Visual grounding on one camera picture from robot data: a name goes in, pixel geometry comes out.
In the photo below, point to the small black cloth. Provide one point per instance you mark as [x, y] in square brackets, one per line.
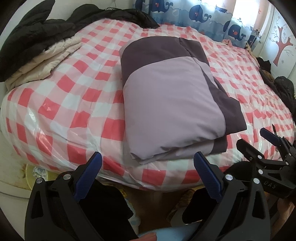
[263, 63]

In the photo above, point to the brown patterned slipper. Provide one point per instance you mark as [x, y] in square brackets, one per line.
[185, 195]

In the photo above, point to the red white checkered bed cover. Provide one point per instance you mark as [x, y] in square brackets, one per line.
[81, 92]

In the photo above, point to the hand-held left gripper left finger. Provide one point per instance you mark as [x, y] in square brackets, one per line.
[89, 178]

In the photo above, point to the person's right leg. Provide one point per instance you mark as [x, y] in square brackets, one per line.
[196, 208]

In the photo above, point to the brown tree wall decal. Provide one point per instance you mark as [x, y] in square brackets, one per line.
[282, 44]

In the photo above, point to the person's leg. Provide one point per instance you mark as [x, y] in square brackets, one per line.
[111, 208]
[196, 208]

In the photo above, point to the blue whale print curtain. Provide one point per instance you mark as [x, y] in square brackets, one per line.
[208, 16]

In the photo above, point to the light blue cloth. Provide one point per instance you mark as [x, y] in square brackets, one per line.
[168, 234]

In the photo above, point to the dark grey puffer coat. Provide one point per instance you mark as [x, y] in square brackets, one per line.
[285, 90]

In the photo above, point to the thin black jacket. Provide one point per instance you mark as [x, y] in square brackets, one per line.
[129, 17]

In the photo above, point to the clear plastic wrapper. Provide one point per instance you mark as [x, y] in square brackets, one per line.
[39, 172]

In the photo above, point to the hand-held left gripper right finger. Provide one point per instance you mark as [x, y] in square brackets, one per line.
[208, 178]

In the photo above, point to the black puffer jacket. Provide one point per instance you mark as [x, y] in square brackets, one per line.
[30, 34]

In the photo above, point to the yellow basin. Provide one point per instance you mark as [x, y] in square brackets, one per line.
[31, 183]

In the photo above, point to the pink cloth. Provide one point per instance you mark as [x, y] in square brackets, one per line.
[227, 42]

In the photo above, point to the brown knitted cloth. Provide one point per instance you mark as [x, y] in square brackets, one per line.
[267, 77]

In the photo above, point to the person's left leg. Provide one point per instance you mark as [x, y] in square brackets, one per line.
[111, 208]

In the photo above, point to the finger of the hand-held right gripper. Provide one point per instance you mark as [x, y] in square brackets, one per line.
[251, 151]
[269, 136]

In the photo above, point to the lilac and purple jacket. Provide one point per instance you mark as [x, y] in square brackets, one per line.
[161, 97]

